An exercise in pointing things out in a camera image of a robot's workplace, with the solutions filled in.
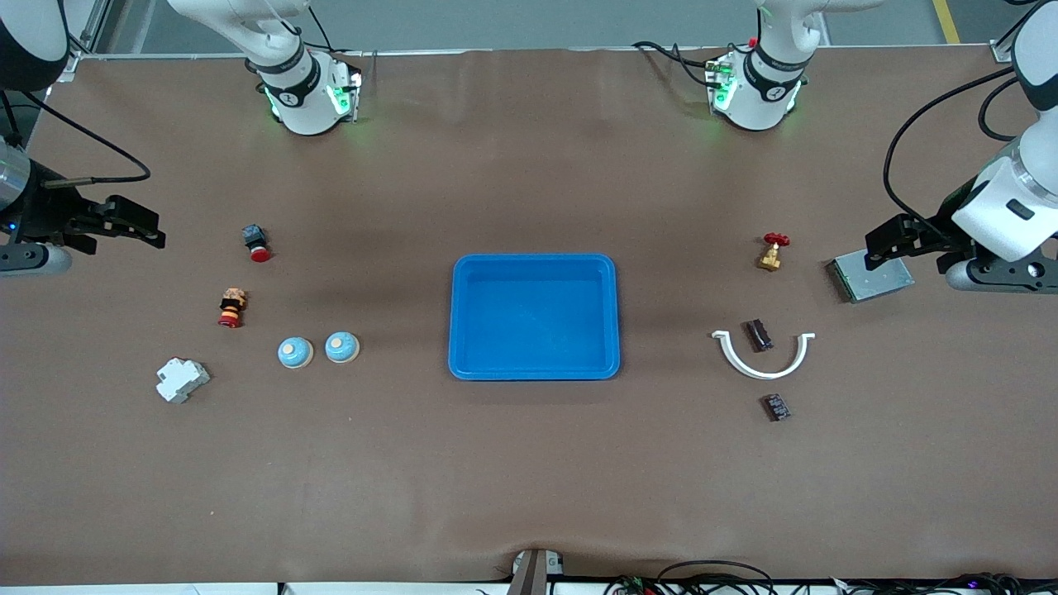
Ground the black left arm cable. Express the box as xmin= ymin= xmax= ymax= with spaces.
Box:
xmin=881 ymin=64 xmax=1026 ymax=228

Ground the white half-ring bracket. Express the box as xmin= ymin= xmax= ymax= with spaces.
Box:
xmin=712 ymin=330 xmax=816 ymax=381

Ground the brass valve red handle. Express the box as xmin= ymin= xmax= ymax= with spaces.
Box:
xmin=756 ymin=232 xmax=791 ymax=273

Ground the black arm base cable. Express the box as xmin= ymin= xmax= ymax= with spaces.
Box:
xmin=632 ymin=40 xmax=728 ymax=90

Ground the red yellow stacked switch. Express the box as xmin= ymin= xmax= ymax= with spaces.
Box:
xmin=217 ymin=287 xmax=249 ymax=330

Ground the white circuit breaker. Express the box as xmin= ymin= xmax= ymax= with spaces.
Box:
xmin=156 ymin=357 xmax=211 ymax=404

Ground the blue plastic tray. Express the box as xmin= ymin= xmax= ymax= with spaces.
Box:
xmin=448 ymin=253 xmax=622 ymax=382

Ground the metal table edge clamp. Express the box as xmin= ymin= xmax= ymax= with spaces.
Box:
xmin=507 ymin=548 xmax=567 ymax=595

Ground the grey metal box module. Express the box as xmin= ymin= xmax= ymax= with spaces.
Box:
xmin=827 ymin=248 xmax=916 ymax=304

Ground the red emergency stop button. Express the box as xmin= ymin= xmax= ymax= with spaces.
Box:
xmin=241 ymin=224 xmax=273 ymax=264

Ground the black cable bundle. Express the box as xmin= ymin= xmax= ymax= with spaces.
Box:
xmin=835 ymin=572 xmax=1058 ymax=595

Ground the black looped cable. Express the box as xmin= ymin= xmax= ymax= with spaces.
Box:
xmin=657 ymin=560 xmax=775 ymax=595

